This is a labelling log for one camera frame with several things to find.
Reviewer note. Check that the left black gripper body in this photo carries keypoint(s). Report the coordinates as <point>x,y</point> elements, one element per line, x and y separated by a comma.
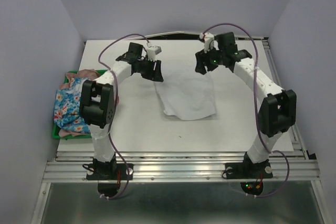
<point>144,67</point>

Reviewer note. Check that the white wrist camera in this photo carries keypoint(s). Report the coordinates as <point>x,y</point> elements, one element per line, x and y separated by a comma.
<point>152,52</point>
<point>208,40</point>

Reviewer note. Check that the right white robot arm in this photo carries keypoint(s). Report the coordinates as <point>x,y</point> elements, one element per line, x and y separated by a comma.
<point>275,107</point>

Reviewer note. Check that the aluminium table frame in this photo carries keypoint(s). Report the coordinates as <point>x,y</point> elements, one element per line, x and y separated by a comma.
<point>168,151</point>

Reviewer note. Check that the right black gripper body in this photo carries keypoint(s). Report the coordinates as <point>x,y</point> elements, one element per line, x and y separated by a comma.
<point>214,57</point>

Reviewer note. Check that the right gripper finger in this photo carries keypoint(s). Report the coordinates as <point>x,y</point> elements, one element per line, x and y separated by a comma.
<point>201,62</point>
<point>211,67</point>

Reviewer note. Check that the pink skirt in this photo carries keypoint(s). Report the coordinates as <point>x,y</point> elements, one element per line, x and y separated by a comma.
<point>88,75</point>

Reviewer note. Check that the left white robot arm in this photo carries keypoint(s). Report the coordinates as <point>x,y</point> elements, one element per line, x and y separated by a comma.
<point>99,97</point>

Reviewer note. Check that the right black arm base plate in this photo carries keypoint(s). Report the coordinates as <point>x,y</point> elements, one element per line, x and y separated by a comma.
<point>248,171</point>

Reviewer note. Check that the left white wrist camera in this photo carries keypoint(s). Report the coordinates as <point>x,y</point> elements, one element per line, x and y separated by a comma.
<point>152,52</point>

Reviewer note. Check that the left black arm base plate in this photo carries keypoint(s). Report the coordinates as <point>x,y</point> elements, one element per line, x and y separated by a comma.
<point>114,171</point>

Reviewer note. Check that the white skirt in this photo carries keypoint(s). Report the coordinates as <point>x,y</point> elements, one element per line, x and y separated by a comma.
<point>187,96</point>

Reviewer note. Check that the blue floral skirt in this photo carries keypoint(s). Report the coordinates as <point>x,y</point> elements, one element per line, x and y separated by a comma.
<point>67,106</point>

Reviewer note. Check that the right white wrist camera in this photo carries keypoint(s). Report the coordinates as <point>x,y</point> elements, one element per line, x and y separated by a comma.
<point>208,40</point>

